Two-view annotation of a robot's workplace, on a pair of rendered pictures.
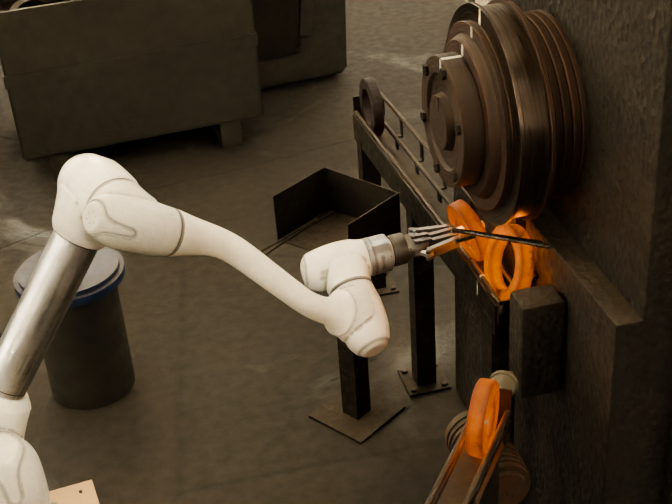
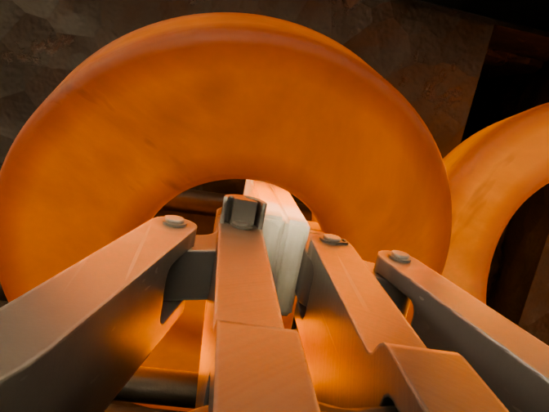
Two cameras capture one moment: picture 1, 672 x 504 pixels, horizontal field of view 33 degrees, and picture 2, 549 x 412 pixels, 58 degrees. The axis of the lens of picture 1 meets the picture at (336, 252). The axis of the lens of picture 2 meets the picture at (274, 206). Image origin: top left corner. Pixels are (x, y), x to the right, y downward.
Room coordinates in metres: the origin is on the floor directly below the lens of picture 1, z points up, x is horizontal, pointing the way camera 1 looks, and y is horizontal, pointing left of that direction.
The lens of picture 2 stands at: (2.30, -0.15, 0.81)
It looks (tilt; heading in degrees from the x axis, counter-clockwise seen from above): 11 degrees down; 277
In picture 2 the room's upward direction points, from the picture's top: 12 degrees clockwise
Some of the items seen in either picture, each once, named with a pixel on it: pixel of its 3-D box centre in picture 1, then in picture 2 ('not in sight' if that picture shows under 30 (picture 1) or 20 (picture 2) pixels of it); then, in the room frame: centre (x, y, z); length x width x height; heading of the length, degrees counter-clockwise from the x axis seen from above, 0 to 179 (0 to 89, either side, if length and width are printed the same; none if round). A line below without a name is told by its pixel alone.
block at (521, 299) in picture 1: (537, 341); not in sight; (1.97, -0.42, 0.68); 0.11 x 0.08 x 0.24; 101
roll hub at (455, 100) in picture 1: (450, 120); not in sight; (2.18, -0.26, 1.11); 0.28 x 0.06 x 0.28; 11
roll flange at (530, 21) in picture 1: (530, 107); not in sight; (2.22, -0.44, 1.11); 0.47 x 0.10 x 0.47; 11
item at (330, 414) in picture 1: (344, 308); not in sight; (2.63, -0.01, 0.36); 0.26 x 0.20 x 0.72; 46
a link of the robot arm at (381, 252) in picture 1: (378, 254); not in sight; (2.26, -0.10, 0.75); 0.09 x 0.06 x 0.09; 15
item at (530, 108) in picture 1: (494, 113); not in sight; (2.20, -0.36, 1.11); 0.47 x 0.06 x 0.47; 11
